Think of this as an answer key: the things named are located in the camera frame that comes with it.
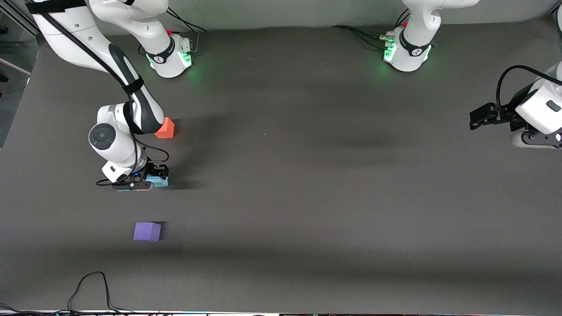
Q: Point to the light blue foam block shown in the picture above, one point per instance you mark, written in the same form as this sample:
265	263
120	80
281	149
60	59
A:
160	182

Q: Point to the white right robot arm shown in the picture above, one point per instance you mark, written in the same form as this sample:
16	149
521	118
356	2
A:
74	35

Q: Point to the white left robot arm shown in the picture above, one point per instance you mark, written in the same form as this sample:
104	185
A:
412	52

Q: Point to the orange foam block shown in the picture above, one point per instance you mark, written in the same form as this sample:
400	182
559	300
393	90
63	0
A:
168	130

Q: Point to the purple foam block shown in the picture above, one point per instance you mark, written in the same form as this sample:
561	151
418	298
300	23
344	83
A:
146	231

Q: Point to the dark grey table mat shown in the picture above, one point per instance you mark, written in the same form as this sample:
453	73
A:
307	219

